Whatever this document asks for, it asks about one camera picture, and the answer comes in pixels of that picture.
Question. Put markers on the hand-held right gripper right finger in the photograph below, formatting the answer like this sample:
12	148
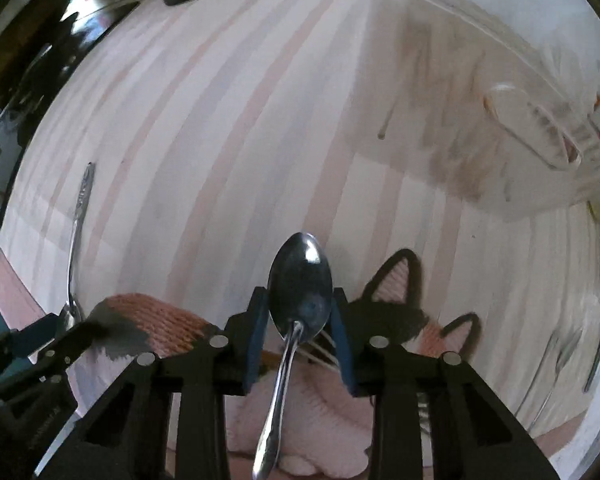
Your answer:
341	345

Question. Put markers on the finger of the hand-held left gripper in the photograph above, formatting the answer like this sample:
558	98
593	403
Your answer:
32	335
80	337

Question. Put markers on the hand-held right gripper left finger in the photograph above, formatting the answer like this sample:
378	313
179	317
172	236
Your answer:
257	345

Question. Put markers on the steel spoon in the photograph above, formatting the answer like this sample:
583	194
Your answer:
77	230
555	365
300	285

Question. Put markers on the clear plastic container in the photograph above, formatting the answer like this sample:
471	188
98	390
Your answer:
530	125

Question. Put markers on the black glass gas stove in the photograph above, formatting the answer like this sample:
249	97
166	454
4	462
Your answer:
0	170

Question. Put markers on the striped cat print mat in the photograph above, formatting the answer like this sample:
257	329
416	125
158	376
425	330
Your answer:
205	135

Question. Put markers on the black wok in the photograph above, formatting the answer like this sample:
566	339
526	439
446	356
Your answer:
20	35

